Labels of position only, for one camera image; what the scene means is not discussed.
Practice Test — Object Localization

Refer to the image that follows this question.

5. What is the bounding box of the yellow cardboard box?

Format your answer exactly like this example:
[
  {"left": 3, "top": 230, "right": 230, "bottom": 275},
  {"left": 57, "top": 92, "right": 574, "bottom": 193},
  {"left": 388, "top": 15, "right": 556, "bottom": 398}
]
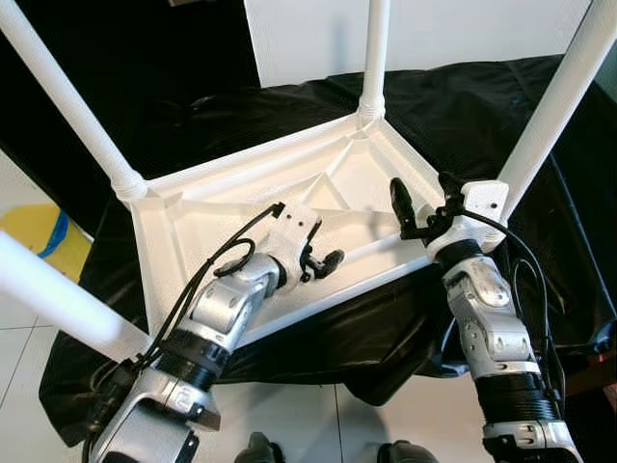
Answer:
[{"left": 0, "top": 203, "right": 93, "bottom": 286}]

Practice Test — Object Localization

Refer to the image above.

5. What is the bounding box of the white plastic table top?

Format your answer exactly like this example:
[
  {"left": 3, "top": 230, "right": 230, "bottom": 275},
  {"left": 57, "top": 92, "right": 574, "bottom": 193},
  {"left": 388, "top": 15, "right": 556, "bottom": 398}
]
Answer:
[{"left": 125, "top": 106, "right": 512, "bottom": 348}]

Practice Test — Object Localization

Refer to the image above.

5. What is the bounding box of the black door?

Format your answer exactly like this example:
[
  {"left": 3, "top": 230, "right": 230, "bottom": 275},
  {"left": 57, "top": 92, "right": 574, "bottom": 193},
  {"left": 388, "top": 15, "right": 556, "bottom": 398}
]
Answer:
[{"left": 0, "top": 0, "right": 261, "bottom": 208}]

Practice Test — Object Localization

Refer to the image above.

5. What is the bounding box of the grey right robot foot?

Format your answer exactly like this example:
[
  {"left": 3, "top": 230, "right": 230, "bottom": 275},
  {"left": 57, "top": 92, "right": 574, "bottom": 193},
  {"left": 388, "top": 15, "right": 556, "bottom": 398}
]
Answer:
[{"left": 378, "top": 441, "right": 440, "bottom": 463}]

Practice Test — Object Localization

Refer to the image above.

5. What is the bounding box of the grey robot foot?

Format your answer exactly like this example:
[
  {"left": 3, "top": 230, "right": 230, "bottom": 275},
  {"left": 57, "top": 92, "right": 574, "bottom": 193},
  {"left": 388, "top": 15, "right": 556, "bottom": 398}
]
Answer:
[
  {"left": 378, "top": 441, "right": 440, "bottom": 463},
  {"left": 236, "top": 432, "right": 285, "bottom": 463}
]

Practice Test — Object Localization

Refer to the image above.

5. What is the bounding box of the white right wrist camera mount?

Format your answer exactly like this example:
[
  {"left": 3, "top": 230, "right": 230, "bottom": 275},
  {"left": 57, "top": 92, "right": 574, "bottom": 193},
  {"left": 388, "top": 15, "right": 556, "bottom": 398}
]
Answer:
[{"left": 429, "top": 180, "right": 510, "bottom": 254}]

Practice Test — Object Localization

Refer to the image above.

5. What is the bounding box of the grey left robot foot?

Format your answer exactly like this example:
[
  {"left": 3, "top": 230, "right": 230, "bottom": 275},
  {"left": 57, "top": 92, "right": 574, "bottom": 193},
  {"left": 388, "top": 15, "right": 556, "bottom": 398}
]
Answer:
[{"left": 236, "top": 432, "right": 285, "bottom": 463}]

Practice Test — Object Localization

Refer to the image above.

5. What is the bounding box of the white plastic table leg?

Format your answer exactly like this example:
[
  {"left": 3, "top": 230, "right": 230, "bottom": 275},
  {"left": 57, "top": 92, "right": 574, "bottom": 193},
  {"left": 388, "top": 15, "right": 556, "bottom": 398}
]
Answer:
[
  {"left": 0, "top": 230, "right": 153, "bottom": 366},
  {"left": 0, "top": 0, "right": 148, "bottom": 202},
  {"left": 496, "top": 0, "right": 617, "bottom": 223},
  {"left": 357, "top": 0, "right": 391, "bottom": 126}
]

